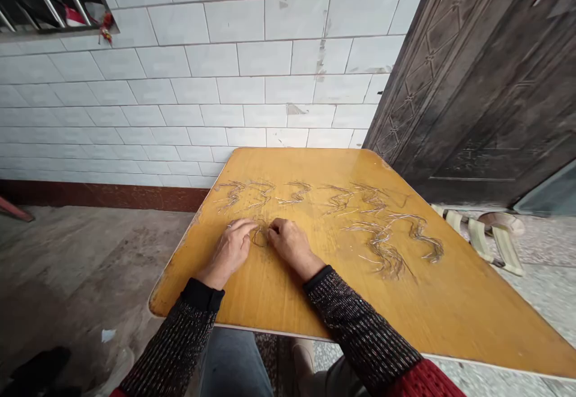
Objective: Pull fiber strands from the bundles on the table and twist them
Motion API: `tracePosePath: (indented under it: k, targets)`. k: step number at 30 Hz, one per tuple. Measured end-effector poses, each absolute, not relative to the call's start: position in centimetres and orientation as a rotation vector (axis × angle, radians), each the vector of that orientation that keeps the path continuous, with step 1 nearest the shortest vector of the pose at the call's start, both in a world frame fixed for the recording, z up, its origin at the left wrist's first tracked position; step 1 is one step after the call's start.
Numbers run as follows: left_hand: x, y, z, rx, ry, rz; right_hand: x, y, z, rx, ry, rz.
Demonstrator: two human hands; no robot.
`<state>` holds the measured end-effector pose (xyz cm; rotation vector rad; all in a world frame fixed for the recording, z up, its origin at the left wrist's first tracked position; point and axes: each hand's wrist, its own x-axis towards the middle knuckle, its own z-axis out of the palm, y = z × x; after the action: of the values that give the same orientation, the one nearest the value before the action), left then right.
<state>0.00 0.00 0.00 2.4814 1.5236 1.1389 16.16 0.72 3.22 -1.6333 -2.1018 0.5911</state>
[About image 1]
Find person's right hand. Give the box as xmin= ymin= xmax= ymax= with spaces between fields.
xmin=267 ymin=217 xmax=326 ymax=280

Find large wavy silver wire bundle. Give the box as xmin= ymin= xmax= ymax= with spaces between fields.
xmin=391 ymin=212 xmax=446 ymax=264
xmin=341 ymin=216 xmax=417 ymax=283

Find grey glass panel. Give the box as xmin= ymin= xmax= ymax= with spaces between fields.
xmin=512 ymin=158 xmax=576 ymax=218

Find person's left fingers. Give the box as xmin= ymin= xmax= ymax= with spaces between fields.
xmin=226 ymin=218 xmax=260 ymax=238

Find reddish wooden plank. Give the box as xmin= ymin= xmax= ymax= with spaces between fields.
xmin=0 ymin=196 xmax=36 ymax=224

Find red hanging ornament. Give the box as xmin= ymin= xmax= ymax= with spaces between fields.
xmin=97 ymin=11 xmax=114 ymax=47

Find small wavy silver wire bundle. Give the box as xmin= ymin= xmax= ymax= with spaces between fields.
xmin=245 ymin=180 xmax=276 ymax=211
xmin=212 ymin=181 xmax=247 ymax=213
xmin=350 ymin=182 xmax=413 ymax=219
xmin=317 ymin=184 xmax=356 ymax=218
xmin=277 ymin=181 xmax=312 ymax=207

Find folding stool with pale straps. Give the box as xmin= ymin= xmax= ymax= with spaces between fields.
xmin=431 ymin=204 xmax=526 ymax=278

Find brown thread loop bundle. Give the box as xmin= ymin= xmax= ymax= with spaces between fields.
xmin=248 ymin=218 xmax=271 ymax=248

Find person's left hand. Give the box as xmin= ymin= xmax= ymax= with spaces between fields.
xmin=202 ymin=218 xmax=260 ymax=281

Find dark embossed metal door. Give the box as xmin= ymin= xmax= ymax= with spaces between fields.
xmin=362 ymin=0 xmax=576 ymax=209

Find yellow wooden table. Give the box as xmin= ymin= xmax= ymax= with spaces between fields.
xmin=148 ymin=147 xmax=576 ymax=382

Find person's right fingers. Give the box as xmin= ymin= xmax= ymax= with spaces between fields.
xmin=267 ymin=217 xmax=293 ymax=247

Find person's legs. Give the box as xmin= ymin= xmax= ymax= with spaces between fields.
xmin=197 ymin=327 xmax=365 ymax=397

